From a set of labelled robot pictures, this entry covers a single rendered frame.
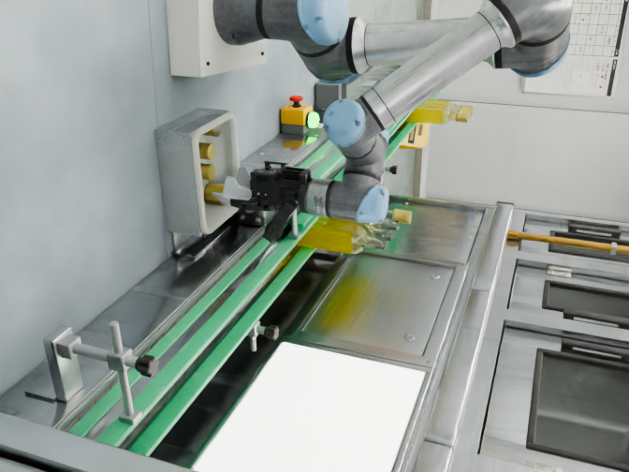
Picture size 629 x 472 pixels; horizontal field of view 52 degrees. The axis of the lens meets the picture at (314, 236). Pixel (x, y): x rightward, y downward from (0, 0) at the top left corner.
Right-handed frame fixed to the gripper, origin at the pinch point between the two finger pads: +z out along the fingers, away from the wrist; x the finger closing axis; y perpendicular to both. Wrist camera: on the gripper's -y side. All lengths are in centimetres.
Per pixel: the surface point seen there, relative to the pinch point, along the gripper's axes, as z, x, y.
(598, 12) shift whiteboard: -88, -607, -44
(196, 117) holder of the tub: 5.4, -1.2, 15.8
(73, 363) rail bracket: -2, 52, -6
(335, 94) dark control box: 2, -78, 2
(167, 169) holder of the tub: 7.0, 8.9, 8.0
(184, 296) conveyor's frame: -3.0, 23.0, -11.3
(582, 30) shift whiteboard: -76, -606, -62
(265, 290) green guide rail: -9.7, 2.3, -20.9
